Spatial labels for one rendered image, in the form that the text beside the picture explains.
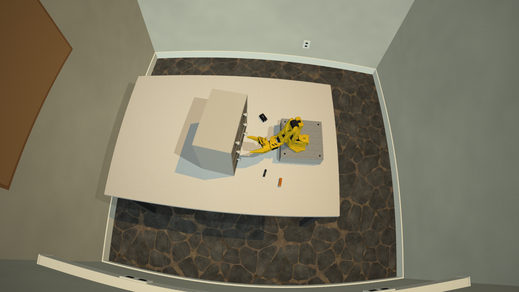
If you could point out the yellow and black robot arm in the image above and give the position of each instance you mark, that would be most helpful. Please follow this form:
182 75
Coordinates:
290 134

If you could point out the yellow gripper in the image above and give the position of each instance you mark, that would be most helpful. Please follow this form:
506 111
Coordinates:
263 142

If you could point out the dark brown chest of drawers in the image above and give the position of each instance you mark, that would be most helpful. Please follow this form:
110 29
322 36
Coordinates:
216 132

